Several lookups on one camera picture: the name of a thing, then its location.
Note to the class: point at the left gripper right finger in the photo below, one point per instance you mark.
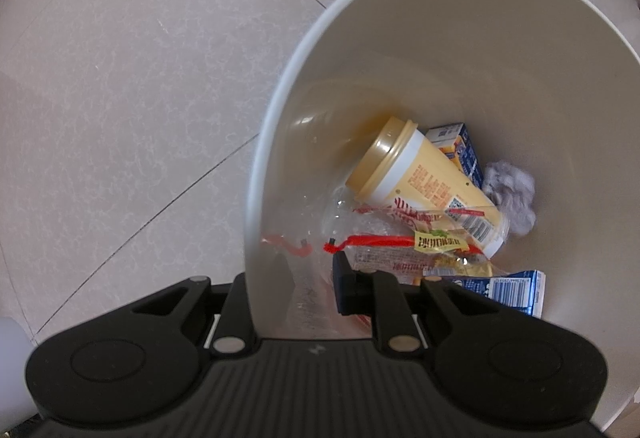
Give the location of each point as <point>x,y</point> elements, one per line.
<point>378,296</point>

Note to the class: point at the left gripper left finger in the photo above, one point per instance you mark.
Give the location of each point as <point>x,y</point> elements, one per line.
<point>234,329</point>

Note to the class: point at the red clear snack wrapper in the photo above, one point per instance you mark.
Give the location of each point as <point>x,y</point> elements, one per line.
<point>450,242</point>

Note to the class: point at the orange milk tea cup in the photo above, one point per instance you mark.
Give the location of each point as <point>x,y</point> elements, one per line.
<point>403,173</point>

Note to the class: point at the blue milk carton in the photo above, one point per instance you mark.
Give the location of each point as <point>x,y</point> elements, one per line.
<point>523,291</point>

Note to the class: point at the white tissue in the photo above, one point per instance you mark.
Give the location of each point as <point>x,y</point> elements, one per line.
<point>512,190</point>

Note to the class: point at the white plastic trash bin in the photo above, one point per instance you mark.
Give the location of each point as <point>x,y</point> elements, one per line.
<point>514,123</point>

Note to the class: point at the clear plastic wrap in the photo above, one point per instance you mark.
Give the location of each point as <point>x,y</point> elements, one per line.
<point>344,216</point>

